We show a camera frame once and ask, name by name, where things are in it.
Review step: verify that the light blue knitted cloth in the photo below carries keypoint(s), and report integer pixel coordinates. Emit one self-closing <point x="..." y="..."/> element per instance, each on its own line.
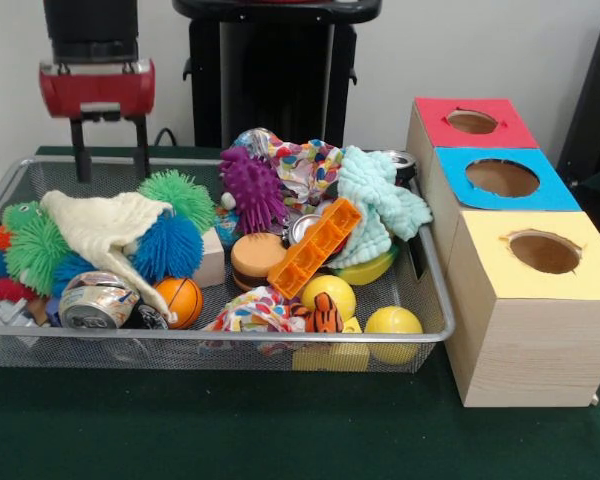
<point x="375" y="195"/>

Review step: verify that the orange toy building brick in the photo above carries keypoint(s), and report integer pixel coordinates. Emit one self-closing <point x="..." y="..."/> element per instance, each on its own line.
<point x="315" y="250"/>

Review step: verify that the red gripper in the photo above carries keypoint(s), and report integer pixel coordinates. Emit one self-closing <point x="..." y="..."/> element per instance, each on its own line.
<point x="97" y="92"/>

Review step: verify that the blue spiky rubber ball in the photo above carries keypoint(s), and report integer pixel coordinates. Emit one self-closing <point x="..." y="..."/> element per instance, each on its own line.
<point x="167" y="247"/>

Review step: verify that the green spiky caterpillar toy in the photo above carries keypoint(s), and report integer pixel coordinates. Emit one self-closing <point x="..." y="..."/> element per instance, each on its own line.
<point x="32" y="245"/>

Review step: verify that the small orange basketball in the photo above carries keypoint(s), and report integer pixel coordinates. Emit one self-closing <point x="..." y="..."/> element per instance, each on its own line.
<point x="180" y="300"/>

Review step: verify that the colourful dotted cloth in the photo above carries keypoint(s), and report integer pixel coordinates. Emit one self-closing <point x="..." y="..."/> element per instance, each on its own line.
<point x="305" y="160"/>

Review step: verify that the wooden box with three holes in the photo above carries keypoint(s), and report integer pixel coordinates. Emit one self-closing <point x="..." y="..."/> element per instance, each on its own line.
<point x="530" y="345"/>

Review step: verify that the purple spiky rubber toy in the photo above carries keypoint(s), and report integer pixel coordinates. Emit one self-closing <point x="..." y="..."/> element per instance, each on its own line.
<point x="252" y="190"/>

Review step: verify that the toy foam hamburger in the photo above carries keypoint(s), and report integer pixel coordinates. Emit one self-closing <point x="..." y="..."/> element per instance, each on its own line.
<point x="255" y="260"/>

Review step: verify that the green spiky rubber ball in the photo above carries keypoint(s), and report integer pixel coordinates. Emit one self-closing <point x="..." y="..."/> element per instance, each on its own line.
<point x="177" y="195"/>

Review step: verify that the crushed silver can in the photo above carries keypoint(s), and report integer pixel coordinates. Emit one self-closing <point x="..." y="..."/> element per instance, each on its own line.
<point x="97" y="307"/>

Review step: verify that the cream knitted cloth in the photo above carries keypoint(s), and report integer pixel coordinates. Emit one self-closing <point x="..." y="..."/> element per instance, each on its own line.
<point x="95" y="225"/>

